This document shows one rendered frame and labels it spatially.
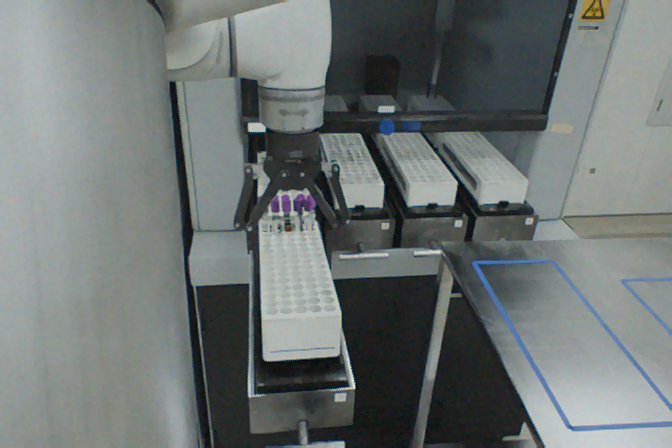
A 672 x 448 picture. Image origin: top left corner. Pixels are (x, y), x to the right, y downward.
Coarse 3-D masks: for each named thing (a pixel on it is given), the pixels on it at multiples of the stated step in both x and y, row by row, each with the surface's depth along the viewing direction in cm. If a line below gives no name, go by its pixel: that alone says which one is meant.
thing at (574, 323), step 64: (448, 256) 93; (512, 256) 93; (576, 256) 94; (640, 256) 95; (512, 320) 78; (576, 320) 79; (640, 320) 80; (512, 384) 68; (576, 384) 68; (640, 384) 68
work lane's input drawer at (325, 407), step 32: (256, 192) 112; (256, 288) 83; (256, 320) 77; (256, 352) 71; (256, 384) 68; (288, 384) 67; (320, 384) 67; (352, 384) 68; (256, 416) 68; (288, 416) 69; (320, 416) 69; (352, 416) 70
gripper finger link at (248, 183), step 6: (246, 162) 76; (246, 168) 74; (246, 174) 74; (252, 174) 75; (246, 180) 75; (252, 180) 75; (246, 186) 75; (246, 192) 76; (240, 198) 76; (246, 198) 76; (240, 204) 76; (246, 204) 76; (240, 210) 77; (240, 216) 77; (234, 222) 77; (240, 222) 77
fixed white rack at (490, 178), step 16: (448, 144) 128; (464, 144) 127; (480, 144) 127; (448, 160) 128; (464, 160) 118; (480, 160) 119; (496, 160) 119; (464, 176) 125; (480, 176) 112; (496, 176) 111; (512, 176) 112; (480, 192) 110; (496, 192) 110; (512, 192) 110
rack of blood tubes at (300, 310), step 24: (264, 240) 86; (288, 240) 86; (312, 240) 87; (264, 264) 78; (288, 264) 78; (312, 264) 78; (264, 288) 72; (288, 288) 73; (312, 288) 73; (264, 312) 66; (288, 312) 68; (312, 312) 67; (336, 312) 67; (264, 336) 66; (288, 336) 66; (312, 336) 67; (336, 336) 67
